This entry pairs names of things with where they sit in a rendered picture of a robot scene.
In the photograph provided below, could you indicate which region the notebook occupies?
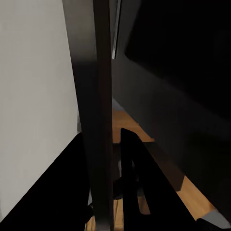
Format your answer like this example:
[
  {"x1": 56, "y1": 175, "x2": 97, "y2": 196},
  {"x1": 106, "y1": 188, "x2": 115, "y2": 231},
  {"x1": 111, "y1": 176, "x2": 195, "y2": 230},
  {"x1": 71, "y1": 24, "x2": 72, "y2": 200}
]
[{"x1": 110, "y1": 0, "x2": 121, "y2": 59}]

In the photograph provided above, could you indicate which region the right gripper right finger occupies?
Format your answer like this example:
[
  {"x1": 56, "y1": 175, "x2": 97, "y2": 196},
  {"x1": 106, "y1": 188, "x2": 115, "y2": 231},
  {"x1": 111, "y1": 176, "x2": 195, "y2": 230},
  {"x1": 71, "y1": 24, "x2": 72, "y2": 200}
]
[{"x1": 121, "y1": 128, "x2": 202, "y2": 231}]

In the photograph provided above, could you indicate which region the keyboard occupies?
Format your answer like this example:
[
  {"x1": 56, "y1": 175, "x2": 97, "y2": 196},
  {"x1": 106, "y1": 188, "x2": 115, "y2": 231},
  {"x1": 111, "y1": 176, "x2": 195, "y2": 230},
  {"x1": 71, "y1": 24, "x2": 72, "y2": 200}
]
[{"x1": 62, "y1": 0, "x2": 114, "y2": 231}]

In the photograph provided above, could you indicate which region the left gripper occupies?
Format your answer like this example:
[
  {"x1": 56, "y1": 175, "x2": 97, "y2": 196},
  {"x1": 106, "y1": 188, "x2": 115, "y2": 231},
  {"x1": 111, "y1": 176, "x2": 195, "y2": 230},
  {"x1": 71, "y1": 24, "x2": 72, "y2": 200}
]
[{"x1": 115, "y1": 167, "x2": 141, "y2": 195}]

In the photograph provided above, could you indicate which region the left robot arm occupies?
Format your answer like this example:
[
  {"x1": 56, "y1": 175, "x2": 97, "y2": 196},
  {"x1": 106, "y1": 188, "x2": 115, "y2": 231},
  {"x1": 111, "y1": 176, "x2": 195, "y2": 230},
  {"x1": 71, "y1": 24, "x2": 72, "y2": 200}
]
[{"x1": 86, "y1": 160, "x2": 141, "y2": 223}]

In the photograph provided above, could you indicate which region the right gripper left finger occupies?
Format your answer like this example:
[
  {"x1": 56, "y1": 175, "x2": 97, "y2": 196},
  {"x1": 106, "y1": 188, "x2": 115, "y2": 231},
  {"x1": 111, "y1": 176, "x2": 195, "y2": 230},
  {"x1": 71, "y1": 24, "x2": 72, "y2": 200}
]
[{"x1": 0, "y1": 132, "x2": 90, "y2": 231}]

